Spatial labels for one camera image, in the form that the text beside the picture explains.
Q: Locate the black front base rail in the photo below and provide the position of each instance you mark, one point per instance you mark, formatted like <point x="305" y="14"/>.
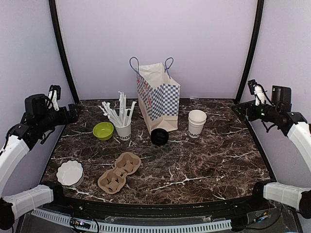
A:
<point x="234" y="208"/>

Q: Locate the white fluted ceramic dish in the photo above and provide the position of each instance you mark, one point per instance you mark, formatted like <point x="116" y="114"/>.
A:
<point x="70" y="174"/>

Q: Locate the right black frame post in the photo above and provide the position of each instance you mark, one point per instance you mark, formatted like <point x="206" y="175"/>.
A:
<point x="251" y="51"/>

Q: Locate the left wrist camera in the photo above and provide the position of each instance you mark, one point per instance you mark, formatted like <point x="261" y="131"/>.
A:
<point x="54" y="96"/>

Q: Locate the blue checkered paper bag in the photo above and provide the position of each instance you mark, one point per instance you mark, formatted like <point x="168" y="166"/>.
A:
<point x="158" y="95"/>

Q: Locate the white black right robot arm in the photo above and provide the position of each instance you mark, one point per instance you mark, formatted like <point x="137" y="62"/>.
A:
<point x="276" y="110"/>

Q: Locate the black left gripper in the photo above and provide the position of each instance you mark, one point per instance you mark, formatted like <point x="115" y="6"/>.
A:
<point x="73" y="117"/>

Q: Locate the black coffee cup lid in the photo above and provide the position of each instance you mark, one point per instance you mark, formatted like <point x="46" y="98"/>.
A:
<point x="159" y="136"/>

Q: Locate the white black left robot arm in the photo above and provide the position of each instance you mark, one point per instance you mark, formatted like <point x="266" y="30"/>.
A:
<point x="42" y="115"/>

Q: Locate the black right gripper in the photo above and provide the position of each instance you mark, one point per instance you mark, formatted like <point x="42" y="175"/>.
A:
<point x="250" y="105"/>

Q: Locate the white paper coffee cup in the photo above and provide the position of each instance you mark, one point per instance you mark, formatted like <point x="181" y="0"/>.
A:
<point x="197" y="115"/>

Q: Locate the paper cup holding straws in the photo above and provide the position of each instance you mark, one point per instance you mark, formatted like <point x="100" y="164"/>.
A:
<point x="124" y="132"/>

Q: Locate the white wrapped straw right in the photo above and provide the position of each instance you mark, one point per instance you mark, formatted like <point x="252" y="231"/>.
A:
<point x="129" y="116"/>

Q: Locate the white slotted cable duct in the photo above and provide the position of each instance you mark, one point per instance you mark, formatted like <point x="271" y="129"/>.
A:
<point x="132" y="225"/>

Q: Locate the white wrapped straw upright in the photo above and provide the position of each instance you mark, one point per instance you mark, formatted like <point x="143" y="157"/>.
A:
<point x="122" y="110"/>

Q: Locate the brown cardboard cup carrier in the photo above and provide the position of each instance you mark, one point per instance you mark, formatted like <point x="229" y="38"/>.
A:
<point x="113" y="180"/>

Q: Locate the green plastic bowl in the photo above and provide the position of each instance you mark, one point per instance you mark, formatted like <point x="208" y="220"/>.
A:
<point x="103" y="131"/>

